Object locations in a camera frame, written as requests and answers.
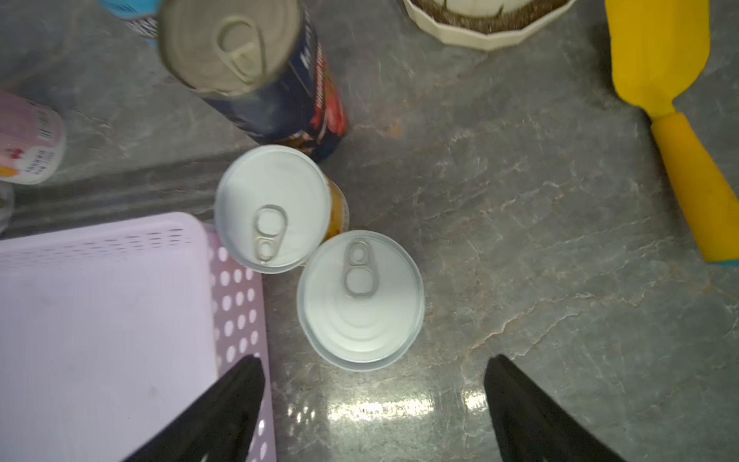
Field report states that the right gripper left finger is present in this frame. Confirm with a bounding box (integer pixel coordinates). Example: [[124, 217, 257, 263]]
[[127, 355, 266, 461]]

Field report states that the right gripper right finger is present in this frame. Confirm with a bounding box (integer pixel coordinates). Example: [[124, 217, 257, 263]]
[[484, 354, 623, 461]]

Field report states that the lilac plastic basket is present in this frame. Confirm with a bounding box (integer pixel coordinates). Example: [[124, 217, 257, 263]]
[[1, 213, 269, 461]]

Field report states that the yellow label small can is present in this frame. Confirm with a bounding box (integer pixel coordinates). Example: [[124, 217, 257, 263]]
[[296, 230, 425, 373]]

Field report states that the dark navy can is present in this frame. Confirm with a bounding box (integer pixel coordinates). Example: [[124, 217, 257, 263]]
[[158, 0, 348, 162]]

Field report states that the blue soup can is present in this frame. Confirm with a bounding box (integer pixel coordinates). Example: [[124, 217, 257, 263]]
[[99, 0, 162, 46]]

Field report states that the orange label small can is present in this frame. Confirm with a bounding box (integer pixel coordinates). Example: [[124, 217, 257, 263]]
[[214, 146, 350, 275]]

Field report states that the pink label small can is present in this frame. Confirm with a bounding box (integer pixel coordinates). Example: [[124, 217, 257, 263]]
[[1, 90, 67, 185]]

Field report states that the yellow toy shovel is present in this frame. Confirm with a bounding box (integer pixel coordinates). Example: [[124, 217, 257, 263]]
[[605, 0, 738, 265]]

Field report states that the potted green plant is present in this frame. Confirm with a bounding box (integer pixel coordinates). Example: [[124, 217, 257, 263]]
[[403, 0, 575, 52]]

